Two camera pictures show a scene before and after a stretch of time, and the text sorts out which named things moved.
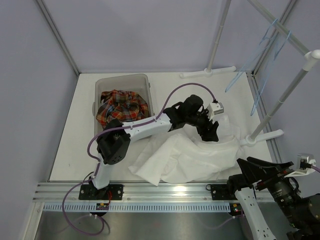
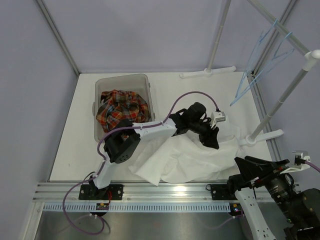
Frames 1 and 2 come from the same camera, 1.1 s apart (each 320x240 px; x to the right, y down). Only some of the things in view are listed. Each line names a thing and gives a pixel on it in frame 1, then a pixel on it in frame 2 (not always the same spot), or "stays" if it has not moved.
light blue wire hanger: [262, 46] → [249, 76]
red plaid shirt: [123, 105] stays
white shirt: [182, 156] stays
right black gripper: [253, 172] stays
